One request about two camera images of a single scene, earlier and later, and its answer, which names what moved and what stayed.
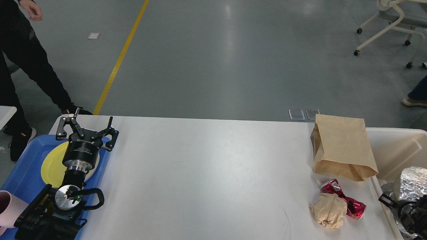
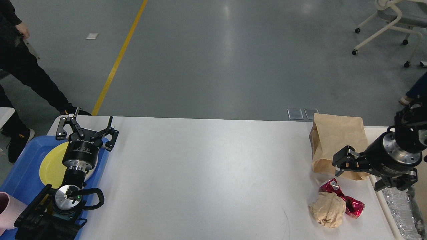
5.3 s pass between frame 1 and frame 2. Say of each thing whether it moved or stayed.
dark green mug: stayed
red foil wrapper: stayed
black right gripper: moved
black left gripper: stayed
